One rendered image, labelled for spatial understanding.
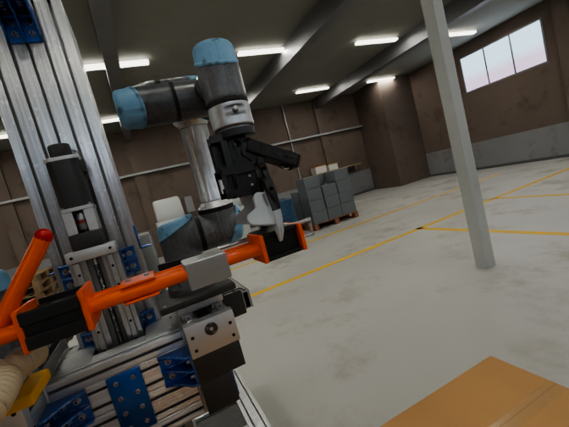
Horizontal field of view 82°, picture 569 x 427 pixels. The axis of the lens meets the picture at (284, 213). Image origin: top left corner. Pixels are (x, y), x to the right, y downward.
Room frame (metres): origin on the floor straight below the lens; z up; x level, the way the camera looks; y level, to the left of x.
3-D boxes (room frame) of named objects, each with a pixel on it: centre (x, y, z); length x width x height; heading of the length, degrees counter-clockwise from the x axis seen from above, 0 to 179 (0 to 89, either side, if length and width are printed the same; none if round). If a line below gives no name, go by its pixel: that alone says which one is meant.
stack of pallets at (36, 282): (5.71, 4.74, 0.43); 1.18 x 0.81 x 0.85; 20
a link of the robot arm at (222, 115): (0.60, 0.05, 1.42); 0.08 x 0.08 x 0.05
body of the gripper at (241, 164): (0.60, 0.06, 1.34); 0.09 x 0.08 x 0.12; 111
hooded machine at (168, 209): (7.57, 2.59, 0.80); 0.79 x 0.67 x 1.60; 23
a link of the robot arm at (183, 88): (0.69, 0.10, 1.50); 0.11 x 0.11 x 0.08; 20
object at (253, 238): (0.60, 0.03, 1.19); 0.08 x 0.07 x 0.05; 113
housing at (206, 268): (0.55, 0.15, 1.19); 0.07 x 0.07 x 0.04; 23
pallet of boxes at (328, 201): (8.00, -1.00, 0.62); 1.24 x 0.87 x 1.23; 113
